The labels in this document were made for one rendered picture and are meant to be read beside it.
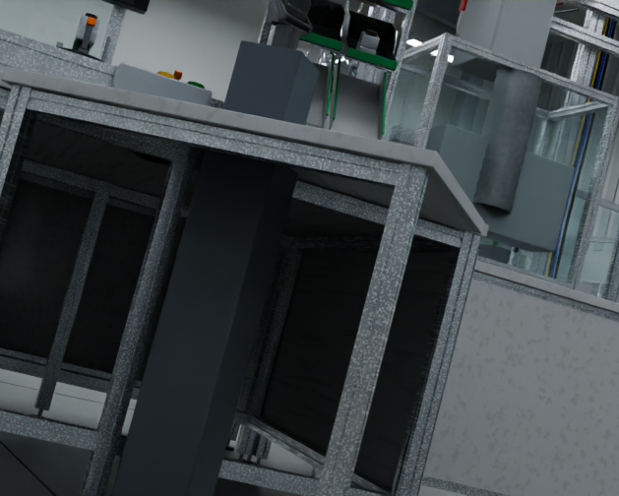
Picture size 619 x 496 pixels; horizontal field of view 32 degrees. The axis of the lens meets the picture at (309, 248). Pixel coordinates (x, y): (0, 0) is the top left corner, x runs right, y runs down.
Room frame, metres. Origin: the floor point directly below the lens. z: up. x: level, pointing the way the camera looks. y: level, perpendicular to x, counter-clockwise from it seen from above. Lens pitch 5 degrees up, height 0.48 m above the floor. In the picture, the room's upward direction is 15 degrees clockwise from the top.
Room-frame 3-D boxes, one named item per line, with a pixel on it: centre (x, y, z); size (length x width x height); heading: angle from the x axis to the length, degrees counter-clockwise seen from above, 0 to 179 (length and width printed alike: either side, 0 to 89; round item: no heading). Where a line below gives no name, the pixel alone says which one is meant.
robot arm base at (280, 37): (2.28, 0.16, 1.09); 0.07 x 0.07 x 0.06; 72
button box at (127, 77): (2.35, 0.40, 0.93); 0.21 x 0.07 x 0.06; 108
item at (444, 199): (2.33, 0.15, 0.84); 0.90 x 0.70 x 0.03; 72
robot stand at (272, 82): (2.28, 0.16, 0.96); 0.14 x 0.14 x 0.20; 72
